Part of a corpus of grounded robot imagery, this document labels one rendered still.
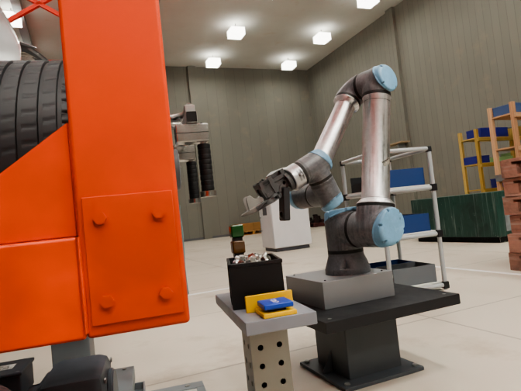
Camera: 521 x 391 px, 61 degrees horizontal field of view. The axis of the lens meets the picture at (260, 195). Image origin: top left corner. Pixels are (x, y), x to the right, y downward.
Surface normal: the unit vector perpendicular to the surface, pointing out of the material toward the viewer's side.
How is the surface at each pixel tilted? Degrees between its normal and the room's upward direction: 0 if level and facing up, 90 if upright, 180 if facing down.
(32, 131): 78
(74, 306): 90
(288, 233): 90
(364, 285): 90
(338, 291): 90
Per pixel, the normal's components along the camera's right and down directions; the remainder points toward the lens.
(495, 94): -0.92, 0.08
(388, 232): 0.56, -0.02
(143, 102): 0.25, -0.07
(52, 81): 0.14, -0.66
